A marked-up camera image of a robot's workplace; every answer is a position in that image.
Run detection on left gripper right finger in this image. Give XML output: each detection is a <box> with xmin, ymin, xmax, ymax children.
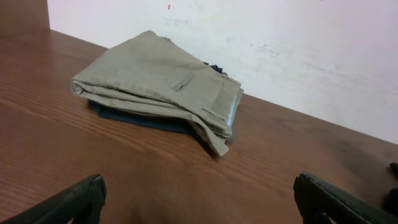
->
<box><xmin>293</xmin><ymin>172</ymin><xmax>397</xmax><ymax>224</ymax></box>

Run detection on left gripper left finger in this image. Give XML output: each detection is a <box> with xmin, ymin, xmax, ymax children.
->
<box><xmin>2</xmin><ymin>174</ymin><xmax>106</xmax><ymax>224</ymax></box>

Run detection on folded dark navy garment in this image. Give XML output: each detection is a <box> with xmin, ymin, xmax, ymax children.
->
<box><xmin>72</xmin><ymin>60</ymin><xmax>240</xmax><ymax>137</ymax></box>

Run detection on folded khaki trousers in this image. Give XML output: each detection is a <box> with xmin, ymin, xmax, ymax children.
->
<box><xmin>71</xmin><ymin>30</ymin><xmax>243</xmax><ymax>156</ymax></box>

